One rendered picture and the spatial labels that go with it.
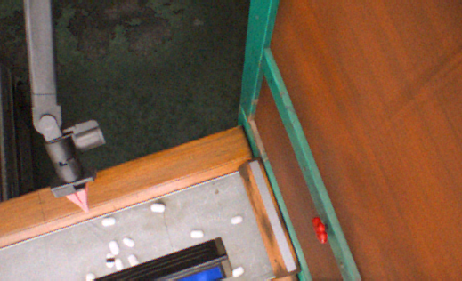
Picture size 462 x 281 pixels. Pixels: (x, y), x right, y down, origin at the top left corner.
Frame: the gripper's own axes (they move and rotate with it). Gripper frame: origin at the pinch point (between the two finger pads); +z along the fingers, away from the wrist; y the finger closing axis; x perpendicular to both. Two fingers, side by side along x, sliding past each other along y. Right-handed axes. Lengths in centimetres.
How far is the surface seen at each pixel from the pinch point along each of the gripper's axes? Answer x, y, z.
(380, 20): -63, 46, -43
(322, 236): -45, 44, -8
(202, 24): 123, 52, -14
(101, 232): 6.1, -0.9, 11.7
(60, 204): 10.5, -9.1, 2.4
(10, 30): 139, -40, -33
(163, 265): -29.6, 17.2, 0.5
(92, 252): 3.2, -4.4, 15.2
